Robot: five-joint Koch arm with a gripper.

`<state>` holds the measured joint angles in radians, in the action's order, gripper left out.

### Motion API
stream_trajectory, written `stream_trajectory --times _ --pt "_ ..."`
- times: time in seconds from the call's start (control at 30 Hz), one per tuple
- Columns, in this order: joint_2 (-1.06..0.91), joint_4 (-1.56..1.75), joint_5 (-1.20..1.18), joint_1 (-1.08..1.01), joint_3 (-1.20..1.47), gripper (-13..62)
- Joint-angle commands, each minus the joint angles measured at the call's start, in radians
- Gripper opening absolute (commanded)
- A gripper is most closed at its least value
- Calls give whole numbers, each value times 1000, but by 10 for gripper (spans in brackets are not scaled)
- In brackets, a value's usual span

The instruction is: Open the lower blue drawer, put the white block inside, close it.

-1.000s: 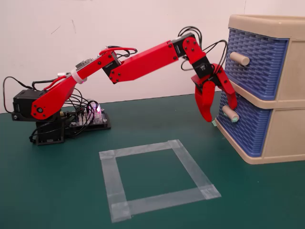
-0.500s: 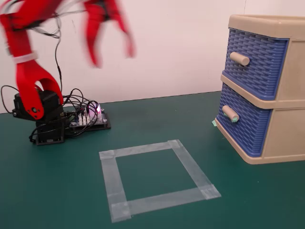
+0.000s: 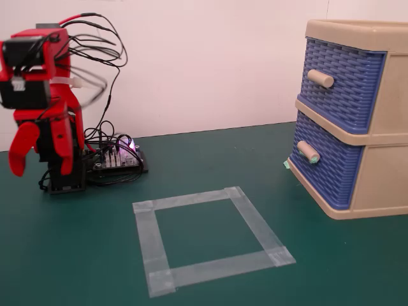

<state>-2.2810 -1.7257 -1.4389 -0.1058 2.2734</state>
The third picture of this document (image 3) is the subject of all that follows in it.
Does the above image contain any black servo red gripper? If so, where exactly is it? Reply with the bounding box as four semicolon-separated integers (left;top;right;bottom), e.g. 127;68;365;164
0;78;77;177

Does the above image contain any beige drawer handle green tape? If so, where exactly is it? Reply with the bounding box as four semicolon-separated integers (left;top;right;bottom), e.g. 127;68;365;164
296;140;321;165

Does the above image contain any blue woven drawer taped handle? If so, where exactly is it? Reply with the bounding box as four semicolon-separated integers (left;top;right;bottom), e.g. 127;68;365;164
288;110;366;210

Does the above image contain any beige plastic drawer cabinet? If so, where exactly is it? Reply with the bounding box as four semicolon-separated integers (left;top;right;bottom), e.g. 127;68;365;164
288;18;408;221

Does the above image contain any white zip tie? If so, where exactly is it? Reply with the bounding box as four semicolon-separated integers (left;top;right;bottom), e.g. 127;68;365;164
50;75;86;91

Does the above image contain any motor controller circuit board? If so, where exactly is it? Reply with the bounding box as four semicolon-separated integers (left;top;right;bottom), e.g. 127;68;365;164
84;135;150;184

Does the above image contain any translucent tape strip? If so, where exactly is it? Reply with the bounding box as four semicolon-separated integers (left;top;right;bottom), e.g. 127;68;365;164
148;248;296;289
133;200;177;299
224;186;296;267
133;187;244;214

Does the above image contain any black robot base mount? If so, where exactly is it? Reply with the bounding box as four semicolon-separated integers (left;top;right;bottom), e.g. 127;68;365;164
36;124;87;194

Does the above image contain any beige plain drawer handle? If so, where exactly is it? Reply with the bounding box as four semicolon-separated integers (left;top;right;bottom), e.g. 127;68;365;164
307;69;335;89

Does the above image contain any blue woven drawer plain handle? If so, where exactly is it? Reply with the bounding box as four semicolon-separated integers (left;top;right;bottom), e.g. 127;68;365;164
296;36;387;135

